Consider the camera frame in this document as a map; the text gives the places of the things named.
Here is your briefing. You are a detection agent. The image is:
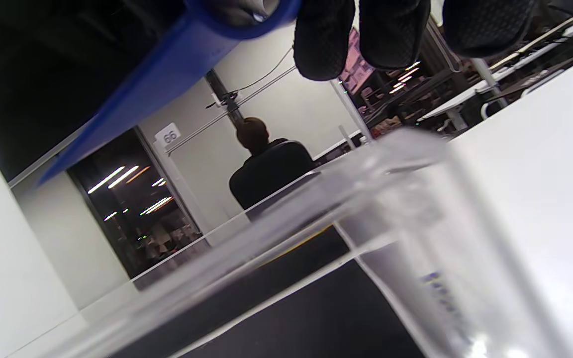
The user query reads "long white table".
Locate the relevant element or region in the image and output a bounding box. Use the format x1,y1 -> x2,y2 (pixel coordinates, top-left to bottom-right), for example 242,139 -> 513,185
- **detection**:
416,19 -> 573,131

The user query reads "dark glass window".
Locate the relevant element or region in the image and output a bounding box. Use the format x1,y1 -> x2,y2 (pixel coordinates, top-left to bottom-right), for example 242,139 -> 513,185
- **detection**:
66,126 -> 203,279

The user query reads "black office chair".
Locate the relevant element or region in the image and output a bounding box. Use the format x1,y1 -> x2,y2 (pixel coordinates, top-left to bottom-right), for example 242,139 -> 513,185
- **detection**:
229,141 -> 317,210

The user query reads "white support post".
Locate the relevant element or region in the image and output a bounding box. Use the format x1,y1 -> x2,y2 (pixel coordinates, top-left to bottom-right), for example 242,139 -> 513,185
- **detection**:
330,79 -> 374,144

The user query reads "blue plastic tube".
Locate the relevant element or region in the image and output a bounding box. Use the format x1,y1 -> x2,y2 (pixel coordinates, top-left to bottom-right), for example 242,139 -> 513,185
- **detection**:
37,0 -> 303,187

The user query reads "person's right hand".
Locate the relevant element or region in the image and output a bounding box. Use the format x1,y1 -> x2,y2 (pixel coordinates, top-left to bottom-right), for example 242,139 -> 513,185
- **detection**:
207,0 -> 538,82

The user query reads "white number sign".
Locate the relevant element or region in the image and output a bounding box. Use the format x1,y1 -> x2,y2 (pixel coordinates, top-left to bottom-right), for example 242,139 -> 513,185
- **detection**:
154,122 -> 182,146

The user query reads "thin hanging cable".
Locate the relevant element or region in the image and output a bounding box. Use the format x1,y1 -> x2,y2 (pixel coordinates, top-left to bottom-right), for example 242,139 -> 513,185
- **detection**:
227,46 -> 295,96

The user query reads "pink display screen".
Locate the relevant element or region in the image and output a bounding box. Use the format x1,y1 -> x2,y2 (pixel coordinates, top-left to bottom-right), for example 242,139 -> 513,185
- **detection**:
339,27 -> 376,95

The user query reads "clear plastic measuring cup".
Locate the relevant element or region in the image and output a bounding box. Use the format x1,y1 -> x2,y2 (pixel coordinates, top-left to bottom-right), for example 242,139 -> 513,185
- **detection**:
43,127 -> 573,358

